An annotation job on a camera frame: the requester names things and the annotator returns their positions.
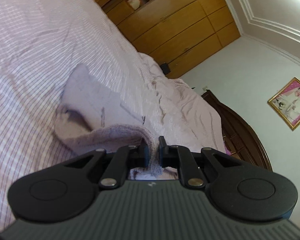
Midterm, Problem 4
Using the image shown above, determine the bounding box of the gold framed photo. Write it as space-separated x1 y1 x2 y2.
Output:
267 77 300 131

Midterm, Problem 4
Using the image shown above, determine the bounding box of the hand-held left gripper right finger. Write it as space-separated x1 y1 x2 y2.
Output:
159 135 243 188

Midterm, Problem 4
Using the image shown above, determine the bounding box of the lilac knit cardigan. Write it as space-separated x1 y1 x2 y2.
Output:
54 64 178 180

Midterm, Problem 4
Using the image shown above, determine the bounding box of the purple cloth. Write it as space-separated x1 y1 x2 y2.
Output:
223 140 232 156

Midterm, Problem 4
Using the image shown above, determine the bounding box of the wooden wardrobe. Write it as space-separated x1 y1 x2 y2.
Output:
76 0 241 79

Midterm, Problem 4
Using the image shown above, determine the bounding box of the pink checked bedspread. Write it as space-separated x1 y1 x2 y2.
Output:
0 0 227 233

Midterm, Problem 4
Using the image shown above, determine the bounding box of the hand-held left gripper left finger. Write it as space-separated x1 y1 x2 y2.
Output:
62 140 150 190

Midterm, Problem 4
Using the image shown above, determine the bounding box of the dark wooden headboard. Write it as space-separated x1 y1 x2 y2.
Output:
201 90 273 172

